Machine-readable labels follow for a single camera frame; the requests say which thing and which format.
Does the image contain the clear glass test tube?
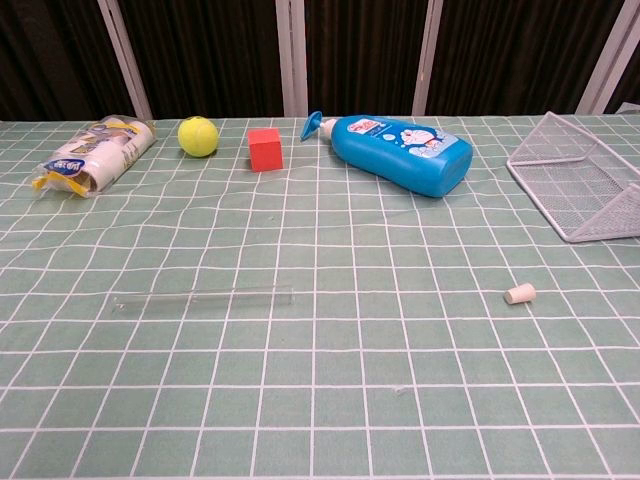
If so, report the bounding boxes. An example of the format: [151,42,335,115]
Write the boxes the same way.
[112,283,297,317]

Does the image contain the small cream rubber stopper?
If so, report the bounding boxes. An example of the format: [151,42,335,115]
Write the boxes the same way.
[503,282,537,306]

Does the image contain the red cube block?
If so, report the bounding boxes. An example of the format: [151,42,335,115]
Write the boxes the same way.
[247,127,285,173]

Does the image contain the green grid tablecloth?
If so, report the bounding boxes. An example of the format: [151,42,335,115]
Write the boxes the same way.
[0,115,640,480]

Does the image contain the blue pump lotion bottle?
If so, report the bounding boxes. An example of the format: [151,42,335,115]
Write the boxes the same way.
[299,111,474,199]

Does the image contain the yellow tennis ball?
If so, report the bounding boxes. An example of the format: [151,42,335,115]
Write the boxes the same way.
[177,115,220,159]

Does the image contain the dark pleated curtain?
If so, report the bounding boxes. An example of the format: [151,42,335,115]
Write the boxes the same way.
[0,0,640,122]

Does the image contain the plastic-wrapped paper cup pack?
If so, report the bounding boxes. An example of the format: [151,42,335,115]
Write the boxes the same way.
[31,114,158,200]

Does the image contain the white wire mesh basket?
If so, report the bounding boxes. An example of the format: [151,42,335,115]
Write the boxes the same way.
[505,110,640,244]

